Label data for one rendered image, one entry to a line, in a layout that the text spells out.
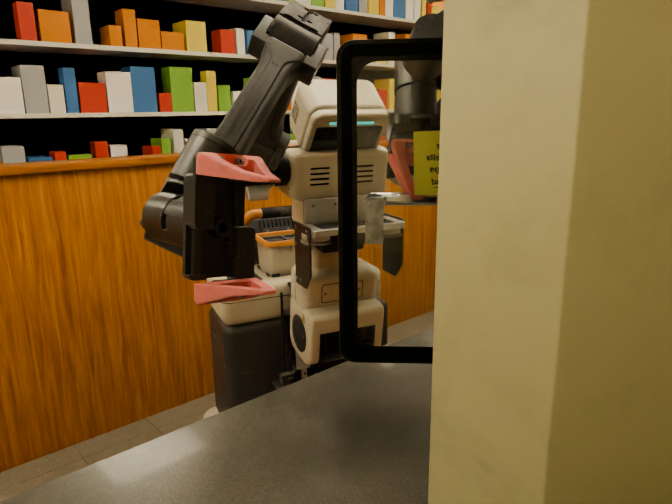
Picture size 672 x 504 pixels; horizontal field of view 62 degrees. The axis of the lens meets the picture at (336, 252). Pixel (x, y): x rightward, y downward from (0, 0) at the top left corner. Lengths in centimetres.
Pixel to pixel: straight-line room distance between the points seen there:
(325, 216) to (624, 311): 105
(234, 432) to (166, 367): 196
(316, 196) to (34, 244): 125
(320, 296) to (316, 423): 79
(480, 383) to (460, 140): 19
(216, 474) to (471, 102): 45
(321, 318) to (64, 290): 123
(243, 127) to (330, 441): 42
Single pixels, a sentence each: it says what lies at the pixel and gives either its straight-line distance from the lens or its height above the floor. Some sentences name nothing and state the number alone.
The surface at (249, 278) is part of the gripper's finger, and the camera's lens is 56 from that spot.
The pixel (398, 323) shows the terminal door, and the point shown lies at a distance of 72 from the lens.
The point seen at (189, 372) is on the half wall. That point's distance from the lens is 272.
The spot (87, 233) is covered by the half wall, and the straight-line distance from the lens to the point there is 237.
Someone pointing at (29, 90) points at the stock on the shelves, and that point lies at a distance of 282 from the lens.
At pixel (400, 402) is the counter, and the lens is 76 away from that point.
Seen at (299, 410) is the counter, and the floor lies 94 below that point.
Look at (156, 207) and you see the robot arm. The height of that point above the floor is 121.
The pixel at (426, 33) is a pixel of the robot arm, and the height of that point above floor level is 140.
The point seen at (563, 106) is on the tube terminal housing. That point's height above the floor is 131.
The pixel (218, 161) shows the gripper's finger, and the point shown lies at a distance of 51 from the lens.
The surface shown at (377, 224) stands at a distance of 67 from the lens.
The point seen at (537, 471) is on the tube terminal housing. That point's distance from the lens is 48.
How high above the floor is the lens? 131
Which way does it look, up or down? 14 degrees down
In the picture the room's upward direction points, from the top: 1 degrees counter-clockwise
